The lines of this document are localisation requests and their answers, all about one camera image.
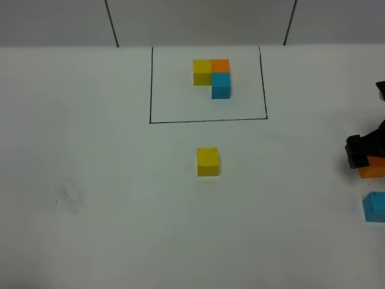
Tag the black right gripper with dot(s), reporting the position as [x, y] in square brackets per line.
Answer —
[357, 146]

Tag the template blue cube block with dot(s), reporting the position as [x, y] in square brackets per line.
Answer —
[221, 85]

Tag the template orange cube block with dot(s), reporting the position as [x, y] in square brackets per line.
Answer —
[220, 66]

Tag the template yellow cube block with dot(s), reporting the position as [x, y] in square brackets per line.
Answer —
[202, 72]

